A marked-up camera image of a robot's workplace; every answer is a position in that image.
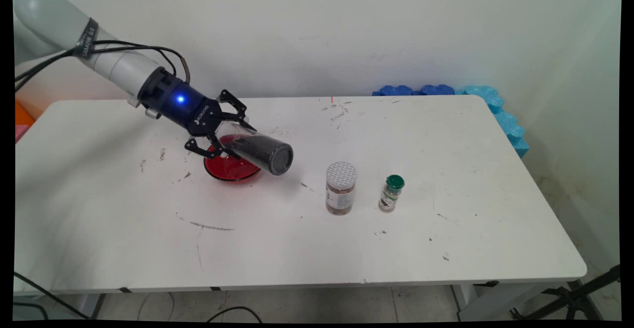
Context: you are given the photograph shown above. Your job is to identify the black strap on arm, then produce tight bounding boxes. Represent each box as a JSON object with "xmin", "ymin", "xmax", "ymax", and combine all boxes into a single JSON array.
[{"xmin": 74, "ymin": 17, "xmax": 100, "ymax": 60}]

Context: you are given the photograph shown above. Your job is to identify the clear jar of black seeds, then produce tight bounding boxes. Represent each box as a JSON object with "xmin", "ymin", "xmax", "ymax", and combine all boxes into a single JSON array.
[{"xmin": 214, "ymin": 120, "xmax": 294, "ymax": 176}]

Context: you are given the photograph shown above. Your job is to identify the cyan wavy foam strip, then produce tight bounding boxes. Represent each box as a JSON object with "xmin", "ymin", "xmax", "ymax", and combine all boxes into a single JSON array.
[{"xmin": 456, "ymin": 85, "xmax": 529, "ymax": 159}]

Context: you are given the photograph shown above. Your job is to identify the orange foam block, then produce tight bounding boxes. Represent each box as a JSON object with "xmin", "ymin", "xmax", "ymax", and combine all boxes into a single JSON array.
[{"xmin": 15, "ymin": 101, "xmax": 35, "ymax": 128}]

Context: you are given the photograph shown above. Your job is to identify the white table leg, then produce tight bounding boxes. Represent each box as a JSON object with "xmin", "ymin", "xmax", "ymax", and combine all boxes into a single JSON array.
[
  {"xmin": 74, "ymin": 294, "xmax": 105, "ymax": 319},
  {"xmin": 452, "ymin": 283, "xmax": 545, "ymax": 322}
]

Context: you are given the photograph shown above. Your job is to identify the red bowl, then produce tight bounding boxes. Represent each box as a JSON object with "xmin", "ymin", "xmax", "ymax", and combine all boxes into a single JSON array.
[{"xmin": 204, "ymin": 135, "xmax": 262, "ymax": 182}]

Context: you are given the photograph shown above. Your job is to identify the small spice bottle green cap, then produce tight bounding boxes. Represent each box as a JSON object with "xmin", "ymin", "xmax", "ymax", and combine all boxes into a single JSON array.
[{"xmin": 378, "ymin": 174, "xmax": 405, "ymax": 213}]

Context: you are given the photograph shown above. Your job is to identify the dark blue foam piece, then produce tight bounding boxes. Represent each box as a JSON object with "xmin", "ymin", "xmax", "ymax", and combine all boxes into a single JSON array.
[
  {"xmin": 420, "ymin": 84, "xmax": 455, "ymax": 96},
  {"xmin": 372, "ymin": 85, "xmax": 414, "ymax": 97}
]

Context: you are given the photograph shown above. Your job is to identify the spice jar with silver lid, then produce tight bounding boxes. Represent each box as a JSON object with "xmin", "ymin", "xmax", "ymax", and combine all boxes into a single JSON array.
[{"xmin": 325, "ymin": 162, "xmax": 358, "ymax": 216}]

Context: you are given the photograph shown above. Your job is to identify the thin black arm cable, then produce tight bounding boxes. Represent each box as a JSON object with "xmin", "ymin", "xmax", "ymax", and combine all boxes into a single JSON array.
[{"xmin": 15, "ymin": 46, "xmax": 178, "ymax": 93}]

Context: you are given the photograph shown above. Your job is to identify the black tripod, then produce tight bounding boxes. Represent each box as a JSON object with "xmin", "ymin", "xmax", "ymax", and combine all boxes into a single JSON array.
[{"xmin": 510, "ymin": 265, "xmax": 621, "ymax": 321}]

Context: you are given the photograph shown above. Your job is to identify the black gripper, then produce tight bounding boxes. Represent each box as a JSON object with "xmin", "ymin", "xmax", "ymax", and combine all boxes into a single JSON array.
[{"xmin": 138, "ymin": 66, "xmax": 248, "ymax": 160}]

